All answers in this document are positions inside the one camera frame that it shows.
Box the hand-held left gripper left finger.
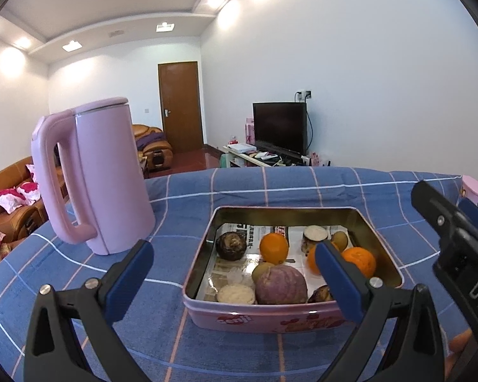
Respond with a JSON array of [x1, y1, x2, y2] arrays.
[[24, 239, 155, 382]]

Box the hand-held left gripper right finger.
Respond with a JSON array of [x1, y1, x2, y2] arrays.
[[314, 240, 447, 382]]

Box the orange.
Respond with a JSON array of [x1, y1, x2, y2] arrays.
[[340, 247, 376, 279], [260, 233, 289, 265], [307, 243, 341, 276]]

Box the small green-brown kiwi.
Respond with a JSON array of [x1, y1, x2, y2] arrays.
[[252, 262, 275, 283], [330, 231, 349, 251]]

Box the purple passion fruit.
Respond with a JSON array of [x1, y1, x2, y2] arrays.
[[255, 265, 308, 305]]

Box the pink metal tin box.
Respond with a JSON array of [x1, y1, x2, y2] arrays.
[[182, 206, 404, 334]]

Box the dark brown chestnut pale patch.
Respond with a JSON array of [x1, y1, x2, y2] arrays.
[[216, 231, 248, 262]]

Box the person's right hand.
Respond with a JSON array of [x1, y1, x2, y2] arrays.
[[444, 328, 474, 382]]

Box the pink cartoon paper cup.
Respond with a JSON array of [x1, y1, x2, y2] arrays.
[[461, 175, 478, 209]]

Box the blue plaid cloth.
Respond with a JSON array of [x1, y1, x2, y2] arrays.
[[0, 166, 478, 382]]

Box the pink electric kettle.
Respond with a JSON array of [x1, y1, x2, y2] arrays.
[[31, 96, 157, 256]]

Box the orange leather armchair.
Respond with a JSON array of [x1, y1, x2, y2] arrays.
[[132, 124, 174, 172]]

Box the pink floral cushion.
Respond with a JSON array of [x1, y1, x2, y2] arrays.
[[16, 179, 42, 203], [0, 187, 26, 213]]

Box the purple blanket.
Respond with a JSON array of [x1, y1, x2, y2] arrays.
[[137, 132, 164, 150]]

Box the white television stand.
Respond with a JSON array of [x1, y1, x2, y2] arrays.
[[219, 143, 323, 168]]

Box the black television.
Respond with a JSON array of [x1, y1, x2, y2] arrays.
[[252, 102, 308, 156]]

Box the orange leather sofa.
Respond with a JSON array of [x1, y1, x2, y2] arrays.
[[0, 156, 70, 263]]

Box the brown wooden door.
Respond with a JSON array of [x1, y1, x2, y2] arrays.
[[158, 61, 205, 154]]

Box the black power cable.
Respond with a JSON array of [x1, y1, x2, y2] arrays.
[[305, 101, 315, 156]]

